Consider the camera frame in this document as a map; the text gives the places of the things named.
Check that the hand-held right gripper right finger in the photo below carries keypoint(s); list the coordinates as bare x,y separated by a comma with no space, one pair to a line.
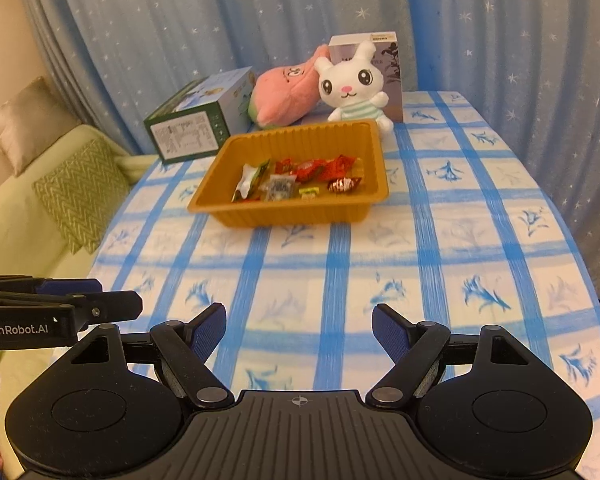
392,332

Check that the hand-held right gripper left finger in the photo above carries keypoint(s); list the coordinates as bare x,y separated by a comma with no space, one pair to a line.
207,330

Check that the yellow green candy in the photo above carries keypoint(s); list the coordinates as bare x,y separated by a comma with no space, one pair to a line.
309,192

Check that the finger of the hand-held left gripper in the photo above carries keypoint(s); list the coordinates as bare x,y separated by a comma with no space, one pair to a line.
115,305
70,286

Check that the silver snack packet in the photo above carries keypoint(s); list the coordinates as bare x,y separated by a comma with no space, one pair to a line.
247,180

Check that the pink plush toy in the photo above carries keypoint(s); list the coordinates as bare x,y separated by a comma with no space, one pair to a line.
280,95

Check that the green zigzag cushion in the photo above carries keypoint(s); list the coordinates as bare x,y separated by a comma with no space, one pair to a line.
82,195

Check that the grey floral carton box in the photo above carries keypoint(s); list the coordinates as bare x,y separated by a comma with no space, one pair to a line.
392,60

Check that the yellow plastic tray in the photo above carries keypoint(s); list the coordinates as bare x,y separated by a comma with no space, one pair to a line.
290,215

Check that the red brown twisted candy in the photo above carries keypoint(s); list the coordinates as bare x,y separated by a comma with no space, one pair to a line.
344,185

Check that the green and white carton box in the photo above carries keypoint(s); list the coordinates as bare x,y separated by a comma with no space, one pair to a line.
185,135

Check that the blue starry curtain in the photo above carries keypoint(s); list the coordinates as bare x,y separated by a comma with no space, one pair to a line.
180,20

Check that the clear dark snack packet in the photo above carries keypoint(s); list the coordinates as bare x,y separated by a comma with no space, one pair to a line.
280,189

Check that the red pillow snack packet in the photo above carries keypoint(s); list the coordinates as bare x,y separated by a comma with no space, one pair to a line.
310,170

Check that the beige cushion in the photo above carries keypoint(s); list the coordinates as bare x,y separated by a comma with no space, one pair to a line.
25,120

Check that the blue checked tablecloth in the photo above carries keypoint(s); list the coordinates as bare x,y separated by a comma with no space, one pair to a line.
430,260

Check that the white bunny plush toy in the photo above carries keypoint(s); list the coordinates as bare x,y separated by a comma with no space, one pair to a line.
350,80

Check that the large red candy packet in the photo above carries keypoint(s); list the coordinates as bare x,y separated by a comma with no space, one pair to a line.
341,166

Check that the light green sofa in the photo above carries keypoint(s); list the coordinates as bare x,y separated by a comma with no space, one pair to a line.
20,230

